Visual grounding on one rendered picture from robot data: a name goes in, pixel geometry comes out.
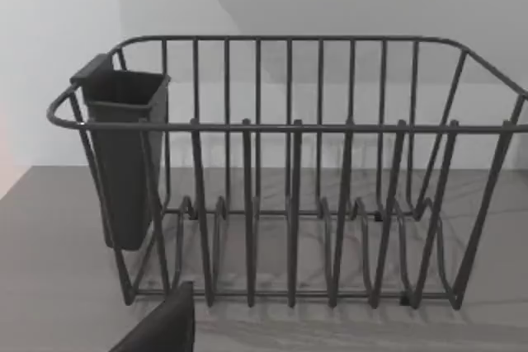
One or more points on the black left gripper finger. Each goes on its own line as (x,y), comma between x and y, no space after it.
(173,323)

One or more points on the dark grey cutlery holder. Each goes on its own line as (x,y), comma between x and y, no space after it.
(123,162)

